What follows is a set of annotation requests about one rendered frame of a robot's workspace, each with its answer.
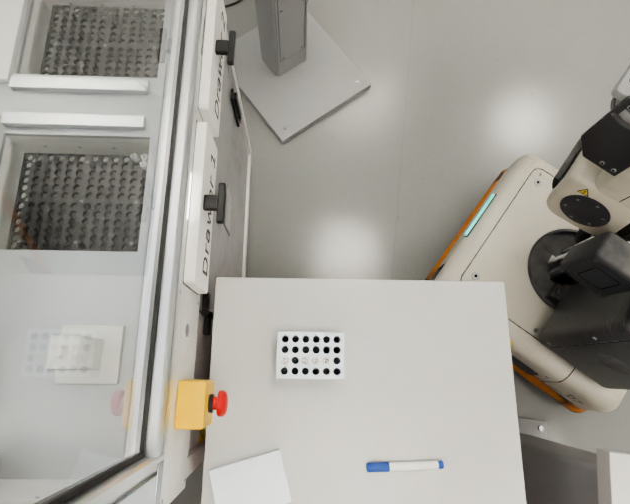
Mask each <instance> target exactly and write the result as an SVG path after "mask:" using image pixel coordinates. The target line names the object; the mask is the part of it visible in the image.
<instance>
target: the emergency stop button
mask: <svg viewBox="0 0 630 504"><path fill-rule="evenodd" d="M227 408H228V394H227V393H226V392H225V391H224V390H220V391H219V392H218V395H217V397H213V401H212V410H216V414H217V416H218V417H223V416H224V415H225V414H226V412H227Z"/></svg>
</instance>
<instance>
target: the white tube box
mask: <svg viewBox="0 0 630 504"><path fill-rule="evenodd" d="M282 357H287V358H288V362H287V363H286V364H283V363H282V362H281V359H282ZM304 357H308V358H309V362H308V363H307V364H304V363H303V362H302V359H303V358H304ZM314 357H318V358H319V360H320V361H319V363H318V364H314V363H313V358H314ZM325 357H328V358H329V359H330V363H329V364H324V363H323V359H324V358H325ZM276 379H345V333H344V332H278V333H277V366H276Z"/></svg>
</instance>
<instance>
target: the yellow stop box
mask: <svg viewBox="0 0 630 504"><path fill-rule="evenodd" d="M214 385H215V383H214V380H199V379H190V380H181V381H179V382H178V388H177V400H176V412H175V424H174V427H175V429H177V430H202V429H204V428H205V427H207V426H209V425H210V424H211V423H212V413H213V412H214V410H212V401H213V397H215V394H214Z"/></svg>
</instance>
